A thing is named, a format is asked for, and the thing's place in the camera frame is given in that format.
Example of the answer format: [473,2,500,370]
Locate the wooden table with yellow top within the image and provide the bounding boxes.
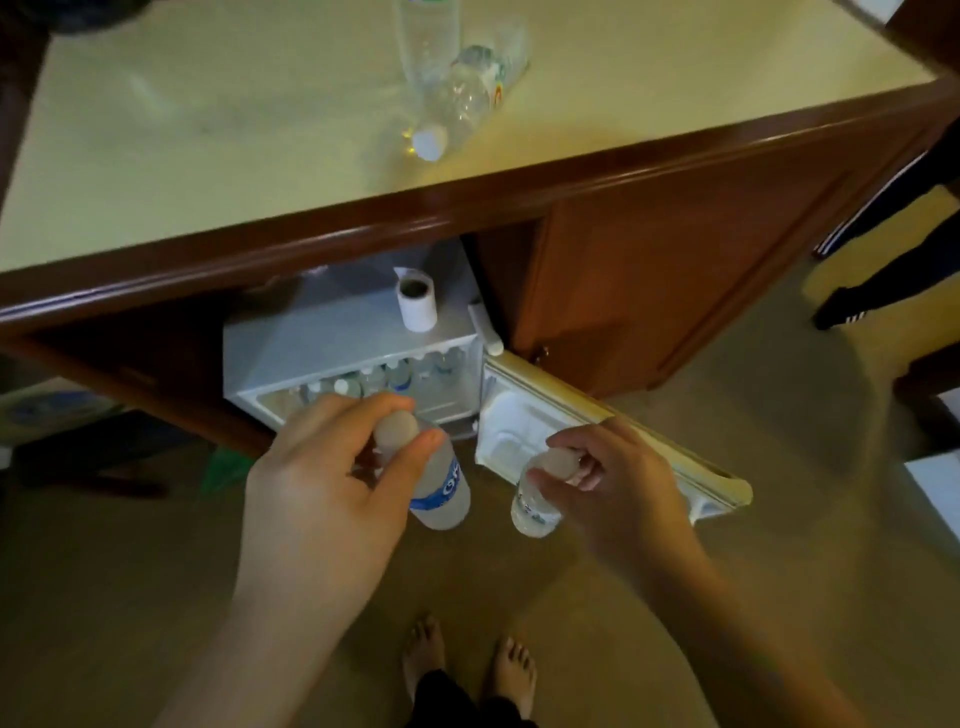
[0,0,960,459]

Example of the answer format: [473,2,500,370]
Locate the person's left foot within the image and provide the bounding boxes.
[402,616,448,703]

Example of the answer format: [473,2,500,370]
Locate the person's right hand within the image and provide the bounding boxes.
[524,418,708,595]

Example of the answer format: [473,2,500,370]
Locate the green plastic bag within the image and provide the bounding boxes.
[198,448,256,496]

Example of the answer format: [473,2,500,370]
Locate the cardboard box with blue print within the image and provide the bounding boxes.
[0,374,125,448]

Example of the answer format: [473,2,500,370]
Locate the white mini fridge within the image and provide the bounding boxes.
[222,239,754,526]

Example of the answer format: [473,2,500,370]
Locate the person's foot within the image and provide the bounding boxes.
[491,637,538,718]
[402,616,448,703]

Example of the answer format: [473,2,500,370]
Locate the white paper towel roll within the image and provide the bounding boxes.
[393,266,440,335]

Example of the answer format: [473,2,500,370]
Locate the person's right forearm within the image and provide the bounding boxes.
[644,554,864,728]

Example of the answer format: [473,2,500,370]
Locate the person's right foot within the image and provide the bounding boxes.
[491,637,538,718]

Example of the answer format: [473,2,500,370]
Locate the person's black trousers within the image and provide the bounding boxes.
[404,669,538,728]

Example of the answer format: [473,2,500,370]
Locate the person's left hand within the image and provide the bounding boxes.
[232,391,448,633]

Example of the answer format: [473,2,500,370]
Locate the clear bottle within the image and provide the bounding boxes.
[410,22,532,164]

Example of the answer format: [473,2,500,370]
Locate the white rectangular box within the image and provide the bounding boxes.
[903,389,960,541]

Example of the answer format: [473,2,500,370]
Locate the group of bottles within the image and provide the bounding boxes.
[284,348,466,403]

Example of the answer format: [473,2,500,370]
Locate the dark wooden furniture piece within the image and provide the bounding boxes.
[892,341,960,451]

